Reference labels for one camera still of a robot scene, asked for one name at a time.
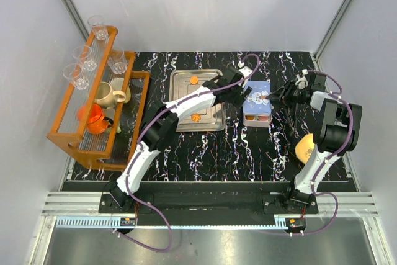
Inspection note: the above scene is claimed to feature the orange plastic cup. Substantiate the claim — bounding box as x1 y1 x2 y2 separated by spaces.
86 104 114 135

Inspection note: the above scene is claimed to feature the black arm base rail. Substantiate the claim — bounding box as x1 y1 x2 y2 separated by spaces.
99 181 319 228

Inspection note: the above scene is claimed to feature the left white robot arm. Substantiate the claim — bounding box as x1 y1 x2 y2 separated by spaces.
109 66 254 213

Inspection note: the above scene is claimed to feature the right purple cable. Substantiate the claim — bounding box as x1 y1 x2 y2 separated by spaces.
254 71 354 236

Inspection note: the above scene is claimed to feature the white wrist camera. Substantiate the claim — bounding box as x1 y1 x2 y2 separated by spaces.
295 69 309 90
238 63 253 79

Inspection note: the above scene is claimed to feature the clear glass cup middle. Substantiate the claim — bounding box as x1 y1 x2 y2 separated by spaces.
72 45 97 72

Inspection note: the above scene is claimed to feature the clear glass cup lower shelf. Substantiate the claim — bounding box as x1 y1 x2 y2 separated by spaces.
108 49 128 74

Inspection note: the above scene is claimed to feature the steel baking tray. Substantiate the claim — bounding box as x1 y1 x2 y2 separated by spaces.
169 69 226 132

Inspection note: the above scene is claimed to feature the purple cable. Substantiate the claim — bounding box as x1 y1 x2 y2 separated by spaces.
113 53 261 253
254 71 354 236

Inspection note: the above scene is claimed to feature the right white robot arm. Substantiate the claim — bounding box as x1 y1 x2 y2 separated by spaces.
267 70 362 214

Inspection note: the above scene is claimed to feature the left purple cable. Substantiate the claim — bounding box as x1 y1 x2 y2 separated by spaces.
113 53 261 253

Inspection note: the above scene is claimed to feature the orange wooden rack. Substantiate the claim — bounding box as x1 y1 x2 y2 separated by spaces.
47 26 150 171

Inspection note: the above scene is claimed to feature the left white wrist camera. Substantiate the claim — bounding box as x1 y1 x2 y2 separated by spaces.
238 63 253 79

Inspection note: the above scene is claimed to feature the orange swirl cookie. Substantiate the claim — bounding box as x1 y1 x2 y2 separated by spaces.
191 114 201 122

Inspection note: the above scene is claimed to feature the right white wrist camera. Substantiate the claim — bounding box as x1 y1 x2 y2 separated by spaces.
295 69 309 90

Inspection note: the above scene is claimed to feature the yellow plastic plate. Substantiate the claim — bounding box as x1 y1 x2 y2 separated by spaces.
295 133 314 164

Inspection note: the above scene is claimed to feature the silver tin lid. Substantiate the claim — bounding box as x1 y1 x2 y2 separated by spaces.
243 81 272 116

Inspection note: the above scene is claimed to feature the cream paper liner stack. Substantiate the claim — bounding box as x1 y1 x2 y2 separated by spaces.
110 78 132 103

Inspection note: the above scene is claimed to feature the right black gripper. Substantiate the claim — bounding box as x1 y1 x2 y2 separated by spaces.
267 79 306 110

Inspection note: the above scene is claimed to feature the tan round cookie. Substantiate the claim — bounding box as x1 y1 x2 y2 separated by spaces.
190 76 199 85

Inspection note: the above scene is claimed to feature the beige ceramic cup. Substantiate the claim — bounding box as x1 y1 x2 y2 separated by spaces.
94 81 127 109

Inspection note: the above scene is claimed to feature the clear glass cup far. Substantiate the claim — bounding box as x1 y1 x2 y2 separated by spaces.
87 15 109 40

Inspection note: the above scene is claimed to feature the clear glass cup near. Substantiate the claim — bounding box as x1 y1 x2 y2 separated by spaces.
63 63 89 90

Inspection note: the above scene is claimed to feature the clear glass cup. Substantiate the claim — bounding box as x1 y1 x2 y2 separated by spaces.
63 63 89 90
72 45 97 72
87 15 109 40

